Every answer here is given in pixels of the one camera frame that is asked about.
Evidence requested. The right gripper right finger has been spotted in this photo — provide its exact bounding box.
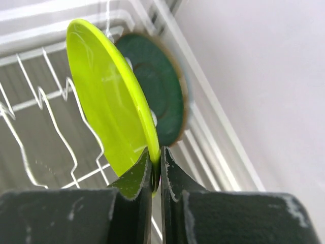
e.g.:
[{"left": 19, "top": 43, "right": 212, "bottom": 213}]
[{"left": 160, "top": 147, "right": 320, "bottom": 243}]

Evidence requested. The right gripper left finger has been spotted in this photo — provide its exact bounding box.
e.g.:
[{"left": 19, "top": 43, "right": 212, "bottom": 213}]
[{"left": 1, "top": 149, "right": 152, "bottom": 243}]

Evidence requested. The lime green plate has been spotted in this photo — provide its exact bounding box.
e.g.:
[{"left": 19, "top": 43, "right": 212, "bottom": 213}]
[{"left": 66, "top": 19, "right": 160, "bottom": 191}]

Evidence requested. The dark green plate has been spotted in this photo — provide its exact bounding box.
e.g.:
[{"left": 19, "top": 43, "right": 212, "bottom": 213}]
[{"left": 115, "top": 32, "right": 190, "bottom": 146}]

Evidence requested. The white wire dish rack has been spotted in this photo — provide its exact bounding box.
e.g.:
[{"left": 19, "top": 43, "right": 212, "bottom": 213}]
[{"left": 0, "top": 0, "right": 266, "bottom": 244}]

